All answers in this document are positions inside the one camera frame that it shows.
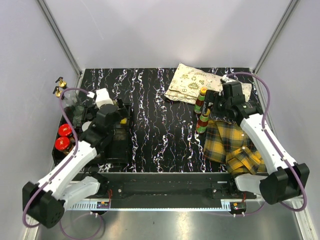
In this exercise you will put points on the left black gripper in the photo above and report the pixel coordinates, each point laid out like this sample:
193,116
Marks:
118,115

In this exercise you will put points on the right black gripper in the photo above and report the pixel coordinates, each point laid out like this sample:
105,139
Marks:
213,96

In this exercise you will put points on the sago jar silver lid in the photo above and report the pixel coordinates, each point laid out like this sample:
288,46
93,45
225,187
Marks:
85,126

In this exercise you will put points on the tall green label sauce bottle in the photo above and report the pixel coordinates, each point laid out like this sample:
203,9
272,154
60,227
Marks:
200,100

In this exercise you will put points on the red lid chili jar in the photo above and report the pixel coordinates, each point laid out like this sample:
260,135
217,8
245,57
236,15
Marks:
65,132
63,144

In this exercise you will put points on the short green label sauce bottle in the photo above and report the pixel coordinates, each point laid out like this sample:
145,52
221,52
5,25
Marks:
202,123

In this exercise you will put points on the clear pump bottle gold top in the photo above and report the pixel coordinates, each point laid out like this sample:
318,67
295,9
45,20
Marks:
62,83

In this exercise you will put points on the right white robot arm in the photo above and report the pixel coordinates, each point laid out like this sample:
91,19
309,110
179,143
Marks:
285,178

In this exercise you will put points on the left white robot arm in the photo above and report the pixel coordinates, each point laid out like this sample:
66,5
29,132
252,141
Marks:
48,199

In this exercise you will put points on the black compartment organizer tray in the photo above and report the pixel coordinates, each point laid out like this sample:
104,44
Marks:
117,151

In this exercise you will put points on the yellow plaid cloth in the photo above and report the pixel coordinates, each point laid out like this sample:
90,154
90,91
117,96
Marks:
229,145

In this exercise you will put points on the cream printed cloth bag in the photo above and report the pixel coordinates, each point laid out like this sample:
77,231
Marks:
187,82

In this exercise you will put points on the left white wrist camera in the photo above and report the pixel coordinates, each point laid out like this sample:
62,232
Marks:
101,97

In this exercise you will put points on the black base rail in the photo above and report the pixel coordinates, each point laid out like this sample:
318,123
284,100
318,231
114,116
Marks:
172,191

